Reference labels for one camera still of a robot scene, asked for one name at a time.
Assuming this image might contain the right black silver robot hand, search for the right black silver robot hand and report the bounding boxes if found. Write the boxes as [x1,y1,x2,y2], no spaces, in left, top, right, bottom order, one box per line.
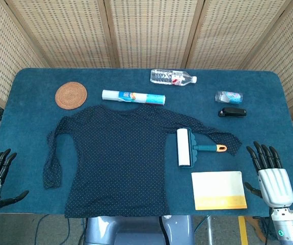
[244,141,293,208]

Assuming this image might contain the teal lint roller orange handle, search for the teal lint roller orange handle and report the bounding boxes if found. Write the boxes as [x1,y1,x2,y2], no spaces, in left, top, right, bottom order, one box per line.
[176,128,228,168]

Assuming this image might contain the white bag pack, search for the white bag pack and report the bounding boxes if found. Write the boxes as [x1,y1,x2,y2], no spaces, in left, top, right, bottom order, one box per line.
[101,89,167,106]

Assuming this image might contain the yellow floor tape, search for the yellow floor tape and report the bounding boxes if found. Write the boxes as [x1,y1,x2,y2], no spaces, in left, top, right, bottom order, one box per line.
[238,216,249,245]

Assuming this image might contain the white yellow booklet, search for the white yellow booklet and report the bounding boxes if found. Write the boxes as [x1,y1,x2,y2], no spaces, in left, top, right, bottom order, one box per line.
[191,170,248,211]

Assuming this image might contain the teal tablecloth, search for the teal tablecloth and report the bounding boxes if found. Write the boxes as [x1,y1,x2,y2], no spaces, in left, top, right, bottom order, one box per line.
[0,67,293,218]

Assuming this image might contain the metal table leg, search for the metal table leg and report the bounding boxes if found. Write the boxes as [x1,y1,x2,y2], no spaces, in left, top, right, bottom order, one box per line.
[204,215,212,245]

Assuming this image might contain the black stapler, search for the black stapler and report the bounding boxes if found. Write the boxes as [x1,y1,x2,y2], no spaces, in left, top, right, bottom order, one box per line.
[218,107,247,118]

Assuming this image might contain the small clear bottle blue label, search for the small clear bottle blue label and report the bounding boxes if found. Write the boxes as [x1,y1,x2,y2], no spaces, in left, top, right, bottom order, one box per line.
[215,90,244,105]

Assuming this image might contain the round woven rattan coaster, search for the round woven rattan coaster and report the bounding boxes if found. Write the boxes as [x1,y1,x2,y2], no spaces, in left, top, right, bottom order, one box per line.
[55,81,88,110]

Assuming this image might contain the dark dotted long-sleeve shirt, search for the dark dotted long-sleeve shirt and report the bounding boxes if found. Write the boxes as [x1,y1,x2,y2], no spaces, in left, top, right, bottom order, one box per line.
[42,104,243,219]

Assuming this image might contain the grey robot torso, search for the grey robot torso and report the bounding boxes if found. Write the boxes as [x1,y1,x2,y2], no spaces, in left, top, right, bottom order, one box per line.
[85,215,195,245]

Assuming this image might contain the clear water bottle red label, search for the clear water bottle red label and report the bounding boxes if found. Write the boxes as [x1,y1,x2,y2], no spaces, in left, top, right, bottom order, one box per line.
[150,68,198,87]

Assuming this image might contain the woven bamboo folding screen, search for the woven bamboo folding screen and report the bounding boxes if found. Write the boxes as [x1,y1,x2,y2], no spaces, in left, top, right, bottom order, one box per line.
[0,0,293,169]

